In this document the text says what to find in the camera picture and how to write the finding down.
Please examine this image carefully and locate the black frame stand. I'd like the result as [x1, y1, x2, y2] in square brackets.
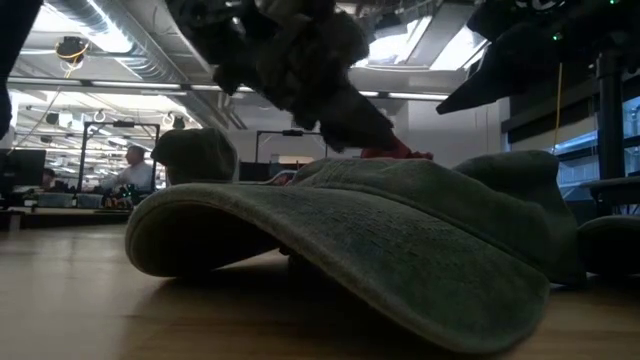
[254, 128, 329, 162]
[76, 119, 162, 194]

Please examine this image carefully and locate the bright ceiling light panel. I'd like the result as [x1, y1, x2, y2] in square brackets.
[353, 14, 491, 72]

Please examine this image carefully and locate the maroon baseball cap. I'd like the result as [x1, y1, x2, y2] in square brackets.
[213, 0, 401, 154]
[359, 135, 434, 161]

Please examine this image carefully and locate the black side table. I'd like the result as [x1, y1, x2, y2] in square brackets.
[579, 174, 640, 204]

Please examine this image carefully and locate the silver ceiling duct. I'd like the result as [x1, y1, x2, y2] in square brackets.
[47, 0, 249, 131]

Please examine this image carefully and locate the black stand pole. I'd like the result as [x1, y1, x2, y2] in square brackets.
[595, 47, 627, 181]

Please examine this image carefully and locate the round black ceiling device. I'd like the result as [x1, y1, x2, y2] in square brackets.
[54, 35, 91, 64]

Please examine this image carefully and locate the ceiling light strip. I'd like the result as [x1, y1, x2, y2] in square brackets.
[7, 77, 189, 97]
[357, 89, 451, 102]

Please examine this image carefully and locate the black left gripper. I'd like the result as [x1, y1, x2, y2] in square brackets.
[166, 0, 261, 96]

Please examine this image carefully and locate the dark green baseball cap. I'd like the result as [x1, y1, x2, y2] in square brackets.
[150, 127, 240, 185]
[577, 214, 640, 277]
[124, 149, 587, 355]

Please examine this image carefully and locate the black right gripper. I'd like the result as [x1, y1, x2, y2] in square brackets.
[434, 0, 601, 116]

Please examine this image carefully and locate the yellow hanging cable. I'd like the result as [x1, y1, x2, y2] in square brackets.
[551, 62, 564, 151]

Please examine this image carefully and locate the black monitor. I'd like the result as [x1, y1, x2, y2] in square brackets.
[0, 148, 47, 196]

